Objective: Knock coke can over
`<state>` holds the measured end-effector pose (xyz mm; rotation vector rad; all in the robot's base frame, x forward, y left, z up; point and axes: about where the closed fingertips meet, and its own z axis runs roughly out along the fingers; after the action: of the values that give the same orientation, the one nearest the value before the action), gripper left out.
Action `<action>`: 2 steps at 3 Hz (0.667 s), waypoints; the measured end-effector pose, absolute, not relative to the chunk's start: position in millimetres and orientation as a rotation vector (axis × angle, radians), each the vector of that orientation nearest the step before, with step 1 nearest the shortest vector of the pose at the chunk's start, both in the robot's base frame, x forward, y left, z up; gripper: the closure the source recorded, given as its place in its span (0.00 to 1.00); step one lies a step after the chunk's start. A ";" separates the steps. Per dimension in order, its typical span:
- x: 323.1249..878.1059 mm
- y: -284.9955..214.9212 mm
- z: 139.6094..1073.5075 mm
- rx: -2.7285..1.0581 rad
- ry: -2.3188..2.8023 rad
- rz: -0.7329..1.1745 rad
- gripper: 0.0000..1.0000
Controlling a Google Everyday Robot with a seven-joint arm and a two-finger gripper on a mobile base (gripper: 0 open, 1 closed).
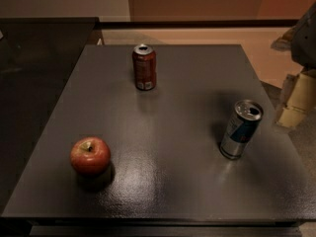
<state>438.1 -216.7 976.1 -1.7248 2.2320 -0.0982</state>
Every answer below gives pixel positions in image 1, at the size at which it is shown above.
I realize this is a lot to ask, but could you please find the silver blue energy drink can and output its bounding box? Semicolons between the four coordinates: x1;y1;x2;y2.
219;100;264;160

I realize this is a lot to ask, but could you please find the dark side table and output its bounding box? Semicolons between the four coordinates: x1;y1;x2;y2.
0;18;96;214

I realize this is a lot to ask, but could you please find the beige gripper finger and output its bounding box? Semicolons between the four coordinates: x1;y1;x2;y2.
276;68;316;128

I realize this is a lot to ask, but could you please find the red apple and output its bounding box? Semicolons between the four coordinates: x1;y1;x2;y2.
70;137;111;177

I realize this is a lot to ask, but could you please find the red coke can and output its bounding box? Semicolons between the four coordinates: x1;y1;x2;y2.
132;43;157;91

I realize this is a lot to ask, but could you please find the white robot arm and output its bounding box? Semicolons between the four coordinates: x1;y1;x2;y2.
271;3;316;128

